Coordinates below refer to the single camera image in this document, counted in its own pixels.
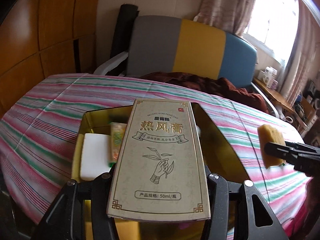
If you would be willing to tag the brown sponge piece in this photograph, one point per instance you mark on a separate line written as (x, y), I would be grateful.
(269, 138)

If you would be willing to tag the wooden wardrobe panel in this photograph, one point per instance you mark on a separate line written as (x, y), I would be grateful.
(40, 38)

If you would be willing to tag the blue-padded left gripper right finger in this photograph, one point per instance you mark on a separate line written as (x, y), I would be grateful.
(253, 218)

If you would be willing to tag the black rolled mat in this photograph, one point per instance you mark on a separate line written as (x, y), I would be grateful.
(123, 29)

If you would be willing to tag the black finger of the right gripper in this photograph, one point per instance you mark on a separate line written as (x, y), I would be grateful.
(301, 156)

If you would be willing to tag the gold metal tray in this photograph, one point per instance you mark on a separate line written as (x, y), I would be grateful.
(218, 155)

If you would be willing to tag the pink patterned curtain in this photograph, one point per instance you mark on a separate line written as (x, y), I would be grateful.
(228, 15)

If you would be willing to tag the white foam block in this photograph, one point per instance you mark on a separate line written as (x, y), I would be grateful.
(94, 156)

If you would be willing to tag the striped pink green bedsheet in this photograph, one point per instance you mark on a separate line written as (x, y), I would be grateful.
(38, 136)

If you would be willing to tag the white product box on table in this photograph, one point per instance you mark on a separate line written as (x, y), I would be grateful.
(268, 77)

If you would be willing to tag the white bed rail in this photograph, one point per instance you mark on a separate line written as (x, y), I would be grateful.
(112, 63)

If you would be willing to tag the wooden side table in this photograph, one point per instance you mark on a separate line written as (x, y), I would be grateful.
(273, 96)

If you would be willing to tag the person's right hand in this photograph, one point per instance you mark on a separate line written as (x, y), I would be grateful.
(310, 229)

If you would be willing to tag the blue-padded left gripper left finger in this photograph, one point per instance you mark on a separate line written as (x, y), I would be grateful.
(79, 212)

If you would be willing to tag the dark red blanket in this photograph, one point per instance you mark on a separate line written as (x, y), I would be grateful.
(221, 87)

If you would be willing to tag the beige medicine box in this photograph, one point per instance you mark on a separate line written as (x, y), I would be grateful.
(159, 175)

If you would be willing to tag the cluttered wooden shelf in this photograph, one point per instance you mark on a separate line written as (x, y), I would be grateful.
(306, 107)

